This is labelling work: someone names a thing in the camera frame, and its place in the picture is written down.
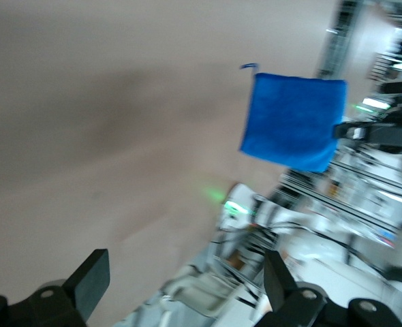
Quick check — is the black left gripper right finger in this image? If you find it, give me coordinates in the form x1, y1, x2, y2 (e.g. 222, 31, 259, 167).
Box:
262, 250, 402, 327

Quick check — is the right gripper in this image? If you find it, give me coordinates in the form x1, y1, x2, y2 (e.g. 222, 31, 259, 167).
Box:
333, 117, 402, 148

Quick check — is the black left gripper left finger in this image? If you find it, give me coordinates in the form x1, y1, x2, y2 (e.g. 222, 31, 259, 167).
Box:
0, 248, 111, 327

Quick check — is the brown paper table cover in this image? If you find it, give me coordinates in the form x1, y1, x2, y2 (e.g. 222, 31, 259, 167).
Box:
0, 0, 345, 327

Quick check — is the blue microfibre towel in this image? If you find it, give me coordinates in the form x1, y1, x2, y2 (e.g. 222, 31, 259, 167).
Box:
238, 63, 349, 173

